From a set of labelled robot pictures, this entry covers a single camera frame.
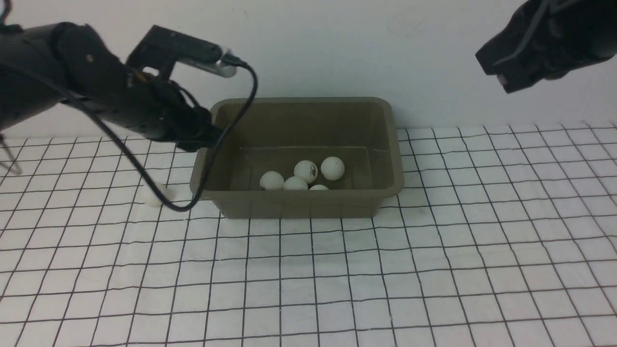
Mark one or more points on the white ping-pong ball with mark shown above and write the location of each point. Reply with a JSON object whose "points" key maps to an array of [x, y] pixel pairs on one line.
{"points": [[271, 181]]}

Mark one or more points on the olive plastic bin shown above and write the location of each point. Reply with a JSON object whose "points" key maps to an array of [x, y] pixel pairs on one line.
{"points": [[278, 132]]}

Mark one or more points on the white ping-pong ball with logo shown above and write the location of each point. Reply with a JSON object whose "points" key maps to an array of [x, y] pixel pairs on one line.
{"points": [[307, 170]]}

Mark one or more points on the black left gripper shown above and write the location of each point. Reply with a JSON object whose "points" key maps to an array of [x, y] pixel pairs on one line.
{"points": [[158, 111]]}

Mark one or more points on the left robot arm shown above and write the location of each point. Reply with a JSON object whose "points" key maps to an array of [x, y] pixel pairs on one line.
{"points": [[70, 56]]}

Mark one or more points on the white grid tablecloth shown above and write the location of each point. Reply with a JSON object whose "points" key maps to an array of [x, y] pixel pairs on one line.
{"points": [[501, 237]]}

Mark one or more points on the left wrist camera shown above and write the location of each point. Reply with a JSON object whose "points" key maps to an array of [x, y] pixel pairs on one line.
{"points": [[162, 48]]}

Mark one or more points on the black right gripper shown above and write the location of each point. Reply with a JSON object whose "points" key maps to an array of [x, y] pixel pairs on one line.
{"points": [[547, 39]]}

